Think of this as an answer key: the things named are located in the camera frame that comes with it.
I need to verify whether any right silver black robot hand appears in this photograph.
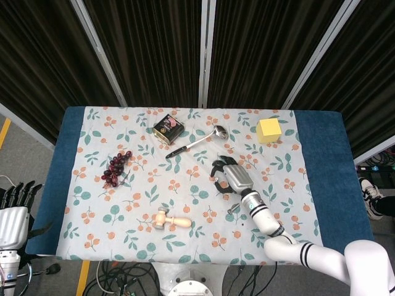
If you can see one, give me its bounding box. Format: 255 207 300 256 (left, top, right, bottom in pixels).
210 156 255 195

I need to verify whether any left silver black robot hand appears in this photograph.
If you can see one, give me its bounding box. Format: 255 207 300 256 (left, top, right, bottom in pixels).
0 181 43 248

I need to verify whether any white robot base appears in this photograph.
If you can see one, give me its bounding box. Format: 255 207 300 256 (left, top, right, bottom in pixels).
153 261 230 296

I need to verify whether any yellow cube block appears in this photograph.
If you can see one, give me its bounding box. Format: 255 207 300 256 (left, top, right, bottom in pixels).
256 118 283 144

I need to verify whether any beige toy hammer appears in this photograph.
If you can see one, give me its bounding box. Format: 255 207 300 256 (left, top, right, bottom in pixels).
153 208 193 231

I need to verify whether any floral white tablecloth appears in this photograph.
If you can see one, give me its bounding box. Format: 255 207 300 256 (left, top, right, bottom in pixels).
55 106 328 266

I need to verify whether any black gold tin can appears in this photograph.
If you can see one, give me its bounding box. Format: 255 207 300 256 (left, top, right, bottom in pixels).
152 113 185 145

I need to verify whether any blue table cover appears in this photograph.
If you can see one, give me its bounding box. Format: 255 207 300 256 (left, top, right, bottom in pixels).
25 106 380 266

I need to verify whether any dark red grape bunch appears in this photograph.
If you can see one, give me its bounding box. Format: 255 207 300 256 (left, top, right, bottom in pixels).
101 150 133 189

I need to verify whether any black pleated screen panel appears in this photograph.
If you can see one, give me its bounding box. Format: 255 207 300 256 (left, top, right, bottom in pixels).
206 0 344 109
0 0 122 146
294 0 395 158
82 0 205 107

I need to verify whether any white black sneaker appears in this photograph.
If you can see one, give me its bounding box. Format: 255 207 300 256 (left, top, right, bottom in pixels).
357 177 385 220

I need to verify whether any black power strip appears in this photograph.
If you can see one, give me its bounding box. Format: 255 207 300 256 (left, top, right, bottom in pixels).
356 165 395 174

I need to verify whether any black trouser leg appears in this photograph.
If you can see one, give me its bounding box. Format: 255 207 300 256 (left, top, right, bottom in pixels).
372 195 395 218

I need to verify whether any steel ladle black handle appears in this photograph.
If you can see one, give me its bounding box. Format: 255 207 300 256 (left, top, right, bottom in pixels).
165 125 229 160

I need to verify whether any grey metal screen base rail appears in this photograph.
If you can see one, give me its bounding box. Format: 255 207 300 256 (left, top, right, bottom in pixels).
0 102 56 152
353 134 395 165

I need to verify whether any black floor cable bundle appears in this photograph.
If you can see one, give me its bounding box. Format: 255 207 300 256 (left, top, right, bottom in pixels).
83 260 161 296

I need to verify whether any grey metal screen post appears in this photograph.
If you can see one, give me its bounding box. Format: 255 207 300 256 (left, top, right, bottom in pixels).
197 0 217 109
281 0 361 109
69 0 128 107

